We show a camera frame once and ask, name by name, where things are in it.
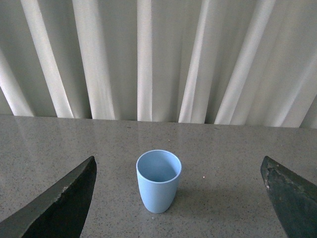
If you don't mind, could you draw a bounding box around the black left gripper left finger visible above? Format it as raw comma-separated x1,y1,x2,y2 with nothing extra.
0,156,97,238

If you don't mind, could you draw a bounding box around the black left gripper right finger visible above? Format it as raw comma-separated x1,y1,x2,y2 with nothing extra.
261,156,317,238

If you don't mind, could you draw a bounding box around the blue plastic cup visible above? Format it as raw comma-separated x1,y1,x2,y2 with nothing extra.
136,150,182,214

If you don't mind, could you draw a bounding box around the white pleated curtain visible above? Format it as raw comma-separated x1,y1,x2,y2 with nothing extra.
0,0,317,128

